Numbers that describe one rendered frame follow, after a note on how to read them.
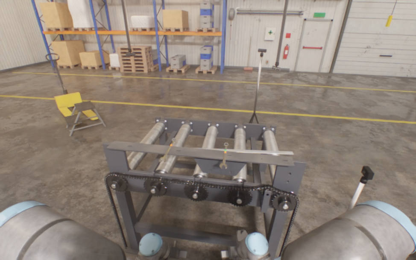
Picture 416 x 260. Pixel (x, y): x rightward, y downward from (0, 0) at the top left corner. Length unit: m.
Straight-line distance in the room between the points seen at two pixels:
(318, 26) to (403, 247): 10.19
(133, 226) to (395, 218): 1.81
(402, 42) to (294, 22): 4.53
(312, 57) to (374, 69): 2.81
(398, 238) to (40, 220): 0.66
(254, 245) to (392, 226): 0.58
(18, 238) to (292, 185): 1.31
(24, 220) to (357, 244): 0.60
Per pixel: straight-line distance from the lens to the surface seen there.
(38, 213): 0.54
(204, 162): 1.36
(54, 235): 0.48
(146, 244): 1.00
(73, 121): 4.53
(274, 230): 1.73
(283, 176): 1.40
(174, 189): 1.55
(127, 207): 1.84
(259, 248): 1.00
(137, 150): 1.38
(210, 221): 2.39
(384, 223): 0.53
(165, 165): 1.63
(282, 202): 1.44
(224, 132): 2.27
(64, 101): 5.96
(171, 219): 2.43
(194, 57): 10.40
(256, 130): 2.25
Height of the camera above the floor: 1.89
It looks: 28 degrees down
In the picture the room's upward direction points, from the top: 1 degrees clockwise
